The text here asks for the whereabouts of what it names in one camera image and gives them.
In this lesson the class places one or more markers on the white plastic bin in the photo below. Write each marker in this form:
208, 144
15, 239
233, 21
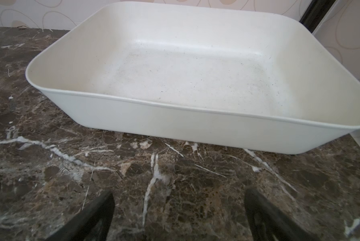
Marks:
242, 79

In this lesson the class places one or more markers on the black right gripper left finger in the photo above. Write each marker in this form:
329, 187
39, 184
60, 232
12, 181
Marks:
91, 224

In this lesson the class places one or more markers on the black corner frame post right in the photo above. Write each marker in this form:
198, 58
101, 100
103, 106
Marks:
315, 12

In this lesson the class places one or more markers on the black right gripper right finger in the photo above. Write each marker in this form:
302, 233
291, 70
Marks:
269, 223

